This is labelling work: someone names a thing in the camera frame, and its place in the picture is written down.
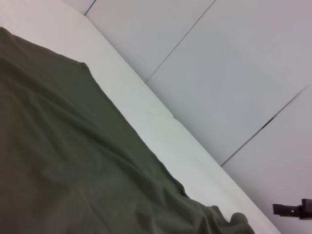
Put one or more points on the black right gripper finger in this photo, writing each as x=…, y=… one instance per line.
x=287, y=210

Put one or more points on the dark green FREE t-shirt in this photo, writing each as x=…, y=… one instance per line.
x=73, y=146

